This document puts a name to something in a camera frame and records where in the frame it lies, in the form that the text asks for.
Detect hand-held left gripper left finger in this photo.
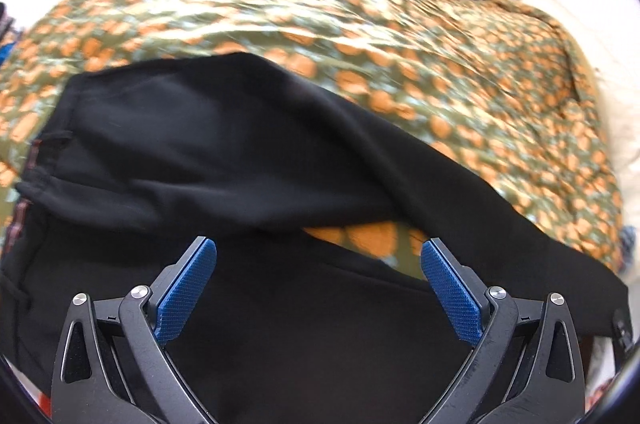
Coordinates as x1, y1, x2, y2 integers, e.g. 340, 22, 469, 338
50, 236, 221, 424

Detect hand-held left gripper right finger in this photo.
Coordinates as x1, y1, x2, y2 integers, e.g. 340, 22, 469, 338
420, 238, 586, 424

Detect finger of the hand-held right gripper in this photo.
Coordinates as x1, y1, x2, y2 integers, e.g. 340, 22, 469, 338
612, 309, 633, 350

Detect black pants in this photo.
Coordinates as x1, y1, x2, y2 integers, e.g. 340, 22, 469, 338
0, 51, 631, 424

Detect cream padded headboard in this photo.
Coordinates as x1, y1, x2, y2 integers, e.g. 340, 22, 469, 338
520, 0, 640, 275

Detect orange floral blanket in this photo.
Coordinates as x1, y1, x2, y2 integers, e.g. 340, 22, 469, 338
0, 0, 626, 275

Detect heap of clothes on dresser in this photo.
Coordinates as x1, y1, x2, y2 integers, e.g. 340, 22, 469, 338
0, 4, 23, 65

